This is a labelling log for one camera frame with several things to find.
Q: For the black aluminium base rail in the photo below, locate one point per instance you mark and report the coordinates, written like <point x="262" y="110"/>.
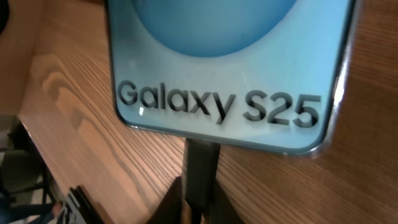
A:
<point x="78" y="209"/>

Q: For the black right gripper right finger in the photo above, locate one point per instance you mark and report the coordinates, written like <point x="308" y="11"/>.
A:
<point x="220" y="210"/>

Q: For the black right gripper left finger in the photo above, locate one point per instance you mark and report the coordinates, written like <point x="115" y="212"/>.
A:
<point x="173" y="208"/>

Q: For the blue screen Galaxy smartphone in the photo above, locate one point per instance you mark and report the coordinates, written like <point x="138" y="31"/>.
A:
<point x="267" y="75"/>

